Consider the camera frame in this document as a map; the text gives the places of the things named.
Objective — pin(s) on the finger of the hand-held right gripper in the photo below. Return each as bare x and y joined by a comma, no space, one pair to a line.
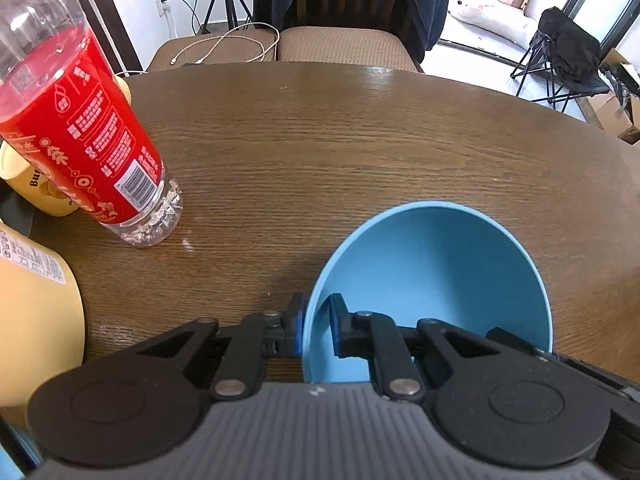
515,341

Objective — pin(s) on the cardboard box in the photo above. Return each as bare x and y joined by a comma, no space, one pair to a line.
607,110

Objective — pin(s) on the blue bowl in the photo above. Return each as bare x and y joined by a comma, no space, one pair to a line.
440,270

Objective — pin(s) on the dark wooden chair with jacket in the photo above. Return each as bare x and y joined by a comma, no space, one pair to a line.
430,0

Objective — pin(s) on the wall outlet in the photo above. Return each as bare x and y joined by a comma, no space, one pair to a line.
164,7

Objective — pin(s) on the red label water bottle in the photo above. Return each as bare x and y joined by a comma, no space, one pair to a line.
90,135

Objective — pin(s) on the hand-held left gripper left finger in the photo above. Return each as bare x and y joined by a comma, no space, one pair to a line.
298,325

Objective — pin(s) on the yellow bear mug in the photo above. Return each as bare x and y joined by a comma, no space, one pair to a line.
50,200

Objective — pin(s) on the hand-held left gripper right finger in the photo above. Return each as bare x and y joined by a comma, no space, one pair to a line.
336,325

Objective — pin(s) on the yellow thermos jug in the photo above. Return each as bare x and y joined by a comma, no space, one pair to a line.
35,320

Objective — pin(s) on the black folding chair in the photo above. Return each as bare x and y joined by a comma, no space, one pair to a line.
565,45

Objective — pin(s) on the white cushion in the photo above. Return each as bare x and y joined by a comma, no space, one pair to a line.
490,17

